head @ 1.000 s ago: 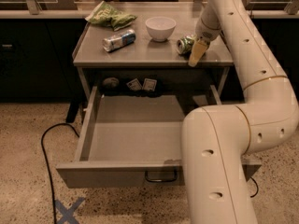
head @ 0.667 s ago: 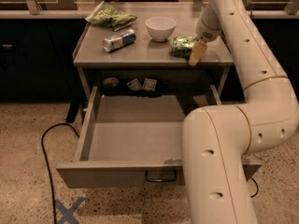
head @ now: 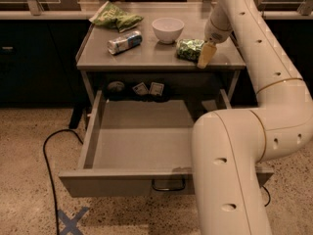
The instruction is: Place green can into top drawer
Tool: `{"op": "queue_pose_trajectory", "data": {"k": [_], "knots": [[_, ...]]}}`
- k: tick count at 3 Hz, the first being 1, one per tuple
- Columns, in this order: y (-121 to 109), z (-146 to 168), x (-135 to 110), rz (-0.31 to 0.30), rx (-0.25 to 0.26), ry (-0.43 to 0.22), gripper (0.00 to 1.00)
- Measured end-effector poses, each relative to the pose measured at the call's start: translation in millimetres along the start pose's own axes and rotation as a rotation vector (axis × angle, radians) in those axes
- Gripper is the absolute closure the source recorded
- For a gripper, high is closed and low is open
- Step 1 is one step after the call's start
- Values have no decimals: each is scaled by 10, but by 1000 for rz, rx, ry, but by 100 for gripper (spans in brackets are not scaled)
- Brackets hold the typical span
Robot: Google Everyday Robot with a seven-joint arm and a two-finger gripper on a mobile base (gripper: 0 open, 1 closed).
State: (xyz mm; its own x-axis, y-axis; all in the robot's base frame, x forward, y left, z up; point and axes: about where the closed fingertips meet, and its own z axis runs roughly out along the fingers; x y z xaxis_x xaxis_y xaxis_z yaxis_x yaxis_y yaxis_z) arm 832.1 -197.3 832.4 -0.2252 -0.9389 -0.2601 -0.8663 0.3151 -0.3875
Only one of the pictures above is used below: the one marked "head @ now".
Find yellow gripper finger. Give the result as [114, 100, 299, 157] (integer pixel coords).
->
[198, 42, 217, 69]

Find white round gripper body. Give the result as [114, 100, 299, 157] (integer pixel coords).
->
[204, 7, 233, 44]

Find crushed green soda can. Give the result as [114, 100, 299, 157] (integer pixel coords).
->
[176, 39, 204, 62]

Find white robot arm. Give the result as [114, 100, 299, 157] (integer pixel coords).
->
[192, 0, 313, 235]

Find silver blue soda can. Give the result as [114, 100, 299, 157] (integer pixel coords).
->
[107, 30, 143, 55]

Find grey open top drawer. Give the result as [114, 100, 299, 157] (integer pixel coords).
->
[58, 88, 275, 199]

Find white bowl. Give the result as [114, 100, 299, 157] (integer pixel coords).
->
[152, 18, 185, 44]

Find white tag card right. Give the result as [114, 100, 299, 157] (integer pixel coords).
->
[149, 82, 164, 96]

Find white tag card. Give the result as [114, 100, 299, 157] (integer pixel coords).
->
[149, 82, 164, 96]
[132, 82, 149, 96]

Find grey cabinet table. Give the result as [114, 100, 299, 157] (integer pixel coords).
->
[75, 1, 248, 106]

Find white tag card left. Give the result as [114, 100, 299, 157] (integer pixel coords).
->
[132, 82, 149, 96]

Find round grey object inside cabinet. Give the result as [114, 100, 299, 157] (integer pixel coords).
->
[107, 81, 125, 93]

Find green chip bag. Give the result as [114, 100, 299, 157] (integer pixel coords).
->
[89, 1, 143, 32]

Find dark counter cabinets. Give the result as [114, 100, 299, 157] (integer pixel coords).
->
[0, 20, 90, 108]

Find blue tape cross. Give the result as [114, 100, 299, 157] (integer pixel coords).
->
[58, 207, 89, 235]

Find black metal drawer handle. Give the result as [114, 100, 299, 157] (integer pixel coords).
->
[152, 179, 186, 192]

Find black floor cable right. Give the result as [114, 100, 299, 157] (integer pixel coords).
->
[261, 185, 272, 208]

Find black floor cable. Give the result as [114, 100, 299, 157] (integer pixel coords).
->
[261, 185, 272, 208]
[42, 128, 84, 235]

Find black floor cable left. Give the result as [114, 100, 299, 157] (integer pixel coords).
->
[42, 128, 84, 235]

